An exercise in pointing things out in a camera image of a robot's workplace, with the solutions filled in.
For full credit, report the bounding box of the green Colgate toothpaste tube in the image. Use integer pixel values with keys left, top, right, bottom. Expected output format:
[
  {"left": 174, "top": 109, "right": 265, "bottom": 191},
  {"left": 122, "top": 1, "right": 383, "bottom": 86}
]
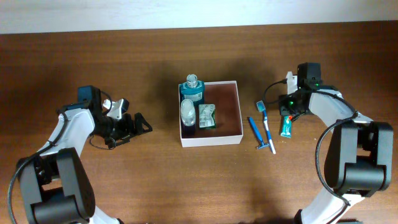
[{"left": 280, "top": 115, "right": 292, "bottom": 138}]

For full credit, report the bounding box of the clear pump soap bottle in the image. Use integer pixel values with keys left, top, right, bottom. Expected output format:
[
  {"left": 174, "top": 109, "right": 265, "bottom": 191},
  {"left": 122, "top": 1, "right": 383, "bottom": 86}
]
[{"left": 180, "top": 99, "right": 196, "bottom": 136}]

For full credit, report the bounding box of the blue Listerine mouthwash bottle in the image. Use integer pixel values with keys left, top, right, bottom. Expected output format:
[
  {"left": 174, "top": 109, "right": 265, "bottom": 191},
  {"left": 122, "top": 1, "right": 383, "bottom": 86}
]
[{"left": 179, "top": 74, "right": 205, "bottom": 106}]

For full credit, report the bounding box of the green and white soap packet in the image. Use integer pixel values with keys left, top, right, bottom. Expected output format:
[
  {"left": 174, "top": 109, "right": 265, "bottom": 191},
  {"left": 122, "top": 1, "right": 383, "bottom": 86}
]
[{"left": 198, "top": 104, "right": 216, "bottom": 129}]

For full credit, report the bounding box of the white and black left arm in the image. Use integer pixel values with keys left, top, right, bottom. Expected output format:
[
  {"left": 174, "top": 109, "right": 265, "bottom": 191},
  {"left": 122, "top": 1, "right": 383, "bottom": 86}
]
[{"left": 7, "top": 85, "right": 152, "bottom": 224}]

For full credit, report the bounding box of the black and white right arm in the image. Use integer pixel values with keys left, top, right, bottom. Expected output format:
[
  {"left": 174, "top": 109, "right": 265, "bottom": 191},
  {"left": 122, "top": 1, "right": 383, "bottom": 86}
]
[{"left": 277, "top": 62, "right": 394, "bottom": 224}]

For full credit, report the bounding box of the blue and white toothbrush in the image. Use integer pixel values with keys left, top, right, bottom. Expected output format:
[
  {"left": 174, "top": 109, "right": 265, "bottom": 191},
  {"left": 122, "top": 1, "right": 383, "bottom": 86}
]
[{"left": 256, "top": 101, "right": 276, "bottom": 154}]

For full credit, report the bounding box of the blue disposable razor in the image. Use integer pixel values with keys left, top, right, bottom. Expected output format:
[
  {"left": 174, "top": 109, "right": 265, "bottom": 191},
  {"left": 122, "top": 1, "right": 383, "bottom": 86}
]
[{"left": 248, "top": 117, "right": 269, "bottom": 149}]

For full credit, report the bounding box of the white cardboard box, pink inside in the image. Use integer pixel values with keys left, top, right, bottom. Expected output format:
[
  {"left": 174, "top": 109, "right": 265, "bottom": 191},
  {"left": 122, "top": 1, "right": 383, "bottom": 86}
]
[{"left": 180, "top": 81, "right": 244, "bottom": 147}]

